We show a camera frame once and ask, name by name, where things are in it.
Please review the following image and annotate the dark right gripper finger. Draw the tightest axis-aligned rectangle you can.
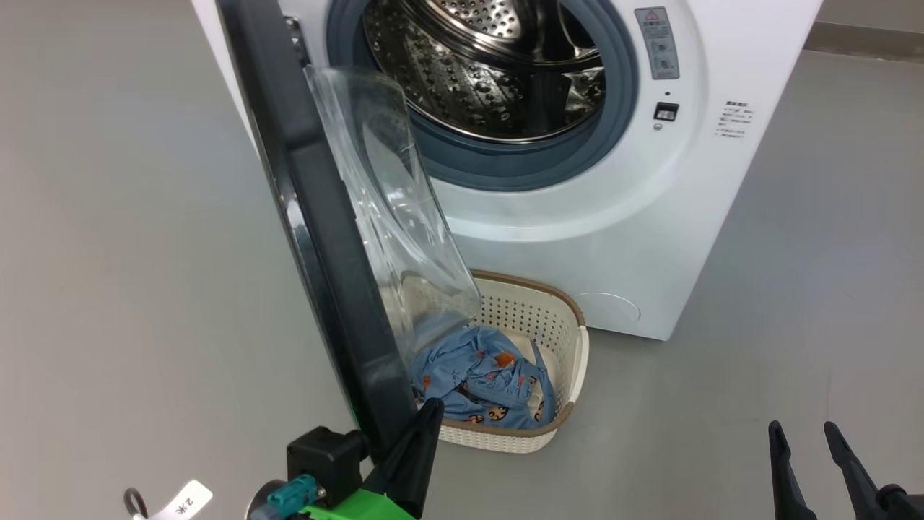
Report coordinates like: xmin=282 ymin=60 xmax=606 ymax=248
xmin=769 ymin=421 xmax=816 ymax=520
xmin=824 ymin=422 xmax=885 ymax=520

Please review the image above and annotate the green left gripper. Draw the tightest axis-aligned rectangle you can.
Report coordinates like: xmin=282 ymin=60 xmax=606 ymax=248
xmin=300 ymin=397 xmax=445 ymax=520

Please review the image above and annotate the blue cartoon print garment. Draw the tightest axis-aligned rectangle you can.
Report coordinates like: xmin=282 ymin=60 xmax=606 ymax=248
xmin=410 ymin=325 xmax=557 ymax=430

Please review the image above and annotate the black round glass washer door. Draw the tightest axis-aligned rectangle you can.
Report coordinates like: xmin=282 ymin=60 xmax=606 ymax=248
xmin=217 ymin=0 xmax=483 ymax=463

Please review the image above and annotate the white front-load washing machine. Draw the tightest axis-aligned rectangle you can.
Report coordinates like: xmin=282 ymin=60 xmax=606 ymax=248
xmin=191 ymin=0 xmax=824 ymax=342

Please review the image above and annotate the cream perforated laundry basket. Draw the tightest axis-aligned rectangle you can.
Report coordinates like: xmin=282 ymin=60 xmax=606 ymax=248
xmin=404 ymin=269 xmax=589 ymax=454

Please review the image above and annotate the grey warning sticker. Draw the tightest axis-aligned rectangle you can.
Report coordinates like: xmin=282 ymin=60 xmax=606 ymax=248
xmin=635 ymin=7 xmax=681 ymax=80

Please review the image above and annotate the white cable tag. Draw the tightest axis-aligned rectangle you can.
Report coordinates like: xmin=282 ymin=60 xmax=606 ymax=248
xmin=134 ymin=480 xmax=214 ymax=520

